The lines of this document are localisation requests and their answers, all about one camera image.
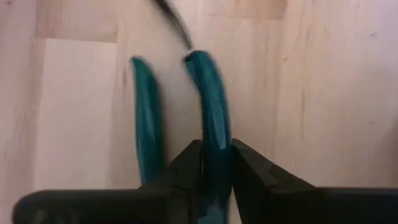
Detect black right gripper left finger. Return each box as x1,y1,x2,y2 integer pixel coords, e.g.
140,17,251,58
12,139,203,224

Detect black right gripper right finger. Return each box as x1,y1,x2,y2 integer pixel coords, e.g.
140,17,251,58
231,138,398,224

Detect green-handled pruning shears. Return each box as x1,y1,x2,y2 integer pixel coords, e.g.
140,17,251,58
129,0,234,224

